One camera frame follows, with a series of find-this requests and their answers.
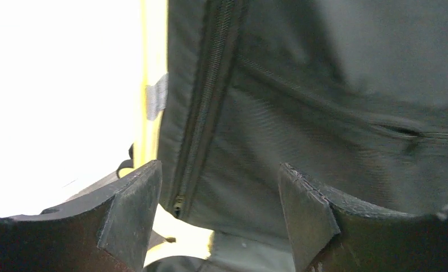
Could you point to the yellow hard-shell suitcase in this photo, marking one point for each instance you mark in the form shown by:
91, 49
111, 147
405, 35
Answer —
353, 94

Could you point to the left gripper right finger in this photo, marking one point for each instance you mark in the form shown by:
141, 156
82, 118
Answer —
330, 230

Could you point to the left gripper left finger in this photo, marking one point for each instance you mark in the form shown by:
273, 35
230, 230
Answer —
107, 229

